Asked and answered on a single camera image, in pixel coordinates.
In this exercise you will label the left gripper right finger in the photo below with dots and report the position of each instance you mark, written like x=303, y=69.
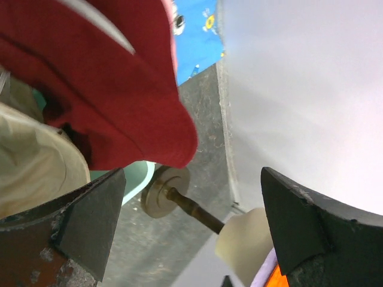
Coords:
x=317, y=236

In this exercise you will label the dark red hat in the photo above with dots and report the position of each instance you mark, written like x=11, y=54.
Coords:
x=106, y=71

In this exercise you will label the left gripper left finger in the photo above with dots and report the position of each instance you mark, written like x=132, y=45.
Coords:
x=66, y=240

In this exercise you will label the teal plastic basket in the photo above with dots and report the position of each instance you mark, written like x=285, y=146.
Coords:
x=137, y=174

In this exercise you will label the blue printed cloth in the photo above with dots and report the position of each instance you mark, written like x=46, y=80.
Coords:
x=197, y=40

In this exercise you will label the cream mannequin head stand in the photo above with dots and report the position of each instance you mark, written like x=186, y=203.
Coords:
x=244, y=241

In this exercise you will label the purple bucket hat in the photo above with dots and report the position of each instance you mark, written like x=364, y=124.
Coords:
x=266, y=270

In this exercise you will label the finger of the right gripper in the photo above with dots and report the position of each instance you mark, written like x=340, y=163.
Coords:
x=226, y=282

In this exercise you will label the orange bucket hat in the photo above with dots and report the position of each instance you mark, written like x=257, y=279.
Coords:
x=277, y=279

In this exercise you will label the beige bucket hat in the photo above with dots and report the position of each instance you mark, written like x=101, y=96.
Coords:
x=39, y=163

